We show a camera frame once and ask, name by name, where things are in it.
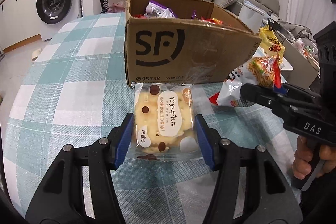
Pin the clear nougat cracker pack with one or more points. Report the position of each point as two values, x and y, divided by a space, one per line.
164 122

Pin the teal plaid tablecloth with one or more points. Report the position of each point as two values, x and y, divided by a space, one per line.
75 93

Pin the white trash bin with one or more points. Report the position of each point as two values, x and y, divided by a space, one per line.
251 16

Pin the beige slipper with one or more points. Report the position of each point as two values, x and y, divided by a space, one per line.
35 54

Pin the brown SF cardboard box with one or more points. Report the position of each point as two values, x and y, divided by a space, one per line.
182 50

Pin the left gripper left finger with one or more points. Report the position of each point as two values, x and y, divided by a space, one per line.
59 197

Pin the purple snack bag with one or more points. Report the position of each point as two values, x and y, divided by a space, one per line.
156 10

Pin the white kitchen cabinet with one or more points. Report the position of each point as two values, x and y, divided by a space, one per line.
19 21

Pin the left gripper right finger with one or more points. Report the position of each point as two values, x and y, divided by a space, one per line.
268 196

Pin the red chocolate Oreo pack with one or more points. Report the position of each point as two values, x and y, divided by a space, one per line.
213 21

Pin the yellow plastic bag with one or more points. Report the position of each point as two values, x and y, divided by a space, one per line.
270 44

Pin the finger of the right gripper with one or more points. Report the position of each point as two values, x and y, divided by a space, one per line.
265 97
297 93

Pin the pink cloth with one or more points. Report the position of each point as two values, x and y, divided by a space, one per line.
116 7

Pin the person's right hand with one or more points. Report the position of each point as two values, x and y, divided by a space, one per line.
304 155

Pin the red cracker snack bag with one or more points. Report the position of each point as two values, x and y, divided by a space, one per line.
140 16

